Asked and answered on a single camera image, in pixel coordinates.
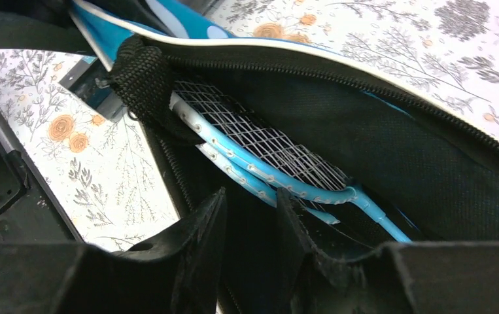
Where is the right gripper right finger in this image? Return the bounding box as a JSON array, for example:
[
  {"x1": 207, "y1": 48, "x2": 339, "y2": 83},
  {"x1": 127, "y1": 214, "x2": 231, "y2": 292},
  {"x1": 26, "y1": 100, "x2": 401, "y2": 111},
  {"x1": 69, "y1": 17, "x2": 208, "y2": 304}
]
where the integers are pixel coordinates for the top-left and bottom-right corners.
[{"x1": 276, "y1": 189, "x2": 499, "y2": 313}]

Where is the blue racket bag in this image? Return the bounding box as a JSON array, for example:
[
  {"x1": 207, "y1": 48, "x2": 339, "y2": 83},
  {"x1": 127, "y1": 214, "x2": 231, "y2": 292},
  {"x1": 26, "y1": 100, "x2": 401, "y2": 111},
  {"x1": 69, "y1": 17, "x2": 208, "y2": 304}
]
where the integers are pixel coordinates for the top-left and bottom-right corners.
[{"x1": 70, "y1": 1, "x2": 499, "y2": 313}]

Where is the blue racket white grip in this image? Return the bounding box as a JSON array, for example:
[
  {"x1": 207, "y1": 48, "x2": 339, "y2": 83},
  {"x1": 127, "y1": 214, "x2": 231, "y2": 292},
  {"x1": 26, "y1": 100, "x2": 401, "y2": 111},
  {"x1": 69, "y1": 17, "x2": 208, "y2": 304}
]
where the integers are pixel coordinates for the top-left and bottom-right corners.
[{"x1": 169, "y1": 79, "x2": 410, "y2": 242}]

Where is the floral table mat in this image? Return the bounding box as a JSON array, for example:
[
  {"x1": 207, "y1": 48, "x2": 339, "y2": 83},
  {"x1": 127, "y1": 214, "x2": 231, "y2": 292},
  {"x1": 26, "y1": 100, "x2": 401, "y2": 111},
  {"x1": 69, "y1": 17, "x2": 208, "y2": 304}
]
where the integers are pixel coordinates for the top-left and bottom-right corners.
[{"x1": 0, "y1": 1, "x2": 499, "y2": 251}]

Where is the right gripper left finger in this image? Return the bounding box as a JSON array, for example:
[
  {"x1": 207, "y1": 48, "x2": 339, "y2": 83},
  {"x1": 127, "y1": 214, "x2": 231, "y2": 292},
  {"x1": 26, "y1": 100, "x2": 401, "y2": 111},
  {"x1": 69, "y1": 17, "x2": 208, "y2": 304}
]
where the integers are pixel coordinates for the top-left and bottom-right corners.
[{"x1": 0, "y1": 189, "x2": 227, "y2": 313}]

